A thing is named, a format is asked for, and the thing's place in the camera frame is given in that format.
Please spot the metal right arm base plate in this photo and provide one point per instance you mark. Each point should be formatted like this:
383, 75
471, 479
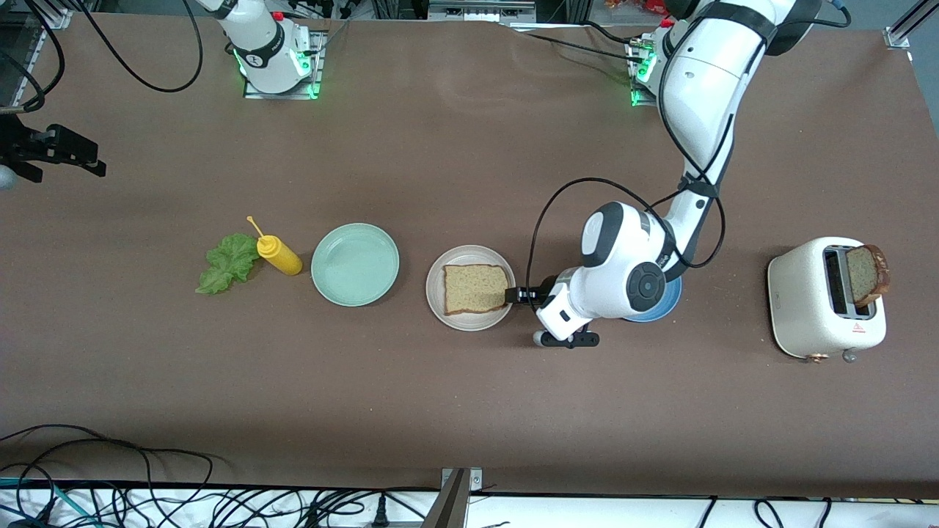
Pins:
316, 66

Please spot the blue plate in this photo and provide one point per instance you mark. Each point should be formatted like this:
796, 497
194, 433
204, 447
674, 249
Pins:
664, 304

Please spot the aluminium corner profile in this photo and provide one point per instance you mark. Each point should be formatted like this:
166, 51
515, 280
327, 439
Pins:
896, 38
26, 77

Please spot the metal table bracket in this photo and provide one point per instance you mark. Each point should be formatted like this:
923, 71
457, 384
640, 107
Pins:
475, 480

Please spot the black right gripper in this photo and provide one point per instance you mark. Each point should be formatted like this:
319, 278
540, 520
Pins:
16, 144

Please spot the grey power strip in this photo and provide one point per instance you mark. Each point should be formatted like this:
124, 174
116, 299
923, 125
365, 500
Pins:
480, 11

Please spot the beige plate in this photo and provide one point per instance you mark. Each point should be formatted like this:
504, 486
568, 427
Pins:
434, 293

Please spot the white two-slot toaster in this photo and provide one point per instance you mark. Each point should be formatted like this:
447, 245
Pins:
799, 301

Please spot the aluminium profile post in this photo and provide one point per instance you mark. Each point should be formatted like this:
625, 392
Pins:
447, 510

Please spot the black power plug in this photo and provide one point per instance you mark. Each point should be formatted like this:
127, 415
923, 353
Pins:
380, 513

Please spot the green lettuce leaf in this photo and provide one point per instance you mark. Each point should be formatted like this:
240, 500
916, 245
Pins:
227, 264

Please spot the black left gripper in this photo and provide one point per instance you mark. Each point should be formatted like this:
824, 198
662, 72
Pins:
533, 295

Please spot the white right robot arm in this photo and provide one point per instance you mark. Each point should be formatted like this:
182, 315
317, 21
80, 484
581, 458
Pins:
268, 51

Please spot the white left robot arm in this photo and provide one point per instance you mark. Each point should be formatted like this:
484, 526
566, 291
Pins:
623, 271

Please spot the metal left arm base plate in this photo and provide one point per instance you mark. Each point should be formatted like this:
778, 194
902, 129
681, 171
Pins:
644, 103

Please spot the yellow mustard squeeze bottle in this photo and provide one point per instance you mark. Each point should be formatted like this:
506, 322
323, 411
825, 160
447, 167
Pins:
282, 257

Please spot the mint green plate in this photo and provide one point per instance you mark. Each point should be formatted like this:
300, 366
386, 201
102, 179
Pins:
355, 264

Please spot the red snack packet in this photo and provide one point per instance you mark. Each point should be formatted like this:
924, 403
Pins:
638, 6

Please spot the brown bread slice dark crust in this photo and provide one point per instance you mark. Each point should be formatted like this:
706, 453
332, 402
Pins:
864, 275

